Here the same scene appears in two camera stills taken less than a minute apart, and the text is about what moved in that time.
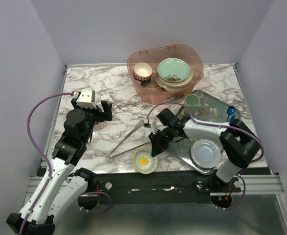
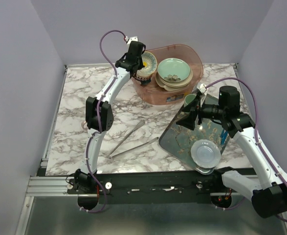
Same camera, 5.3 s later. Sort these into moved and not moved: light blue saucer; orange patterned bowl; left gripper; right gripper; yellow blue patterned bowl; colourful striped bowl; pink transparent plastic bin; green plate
Moved: yellow blue patterned bowl; right gripper; left gripper
Not moved: green plate; orange patterned bowl; light blue saucer; colourful striped bowl; pink transparent plastic bin
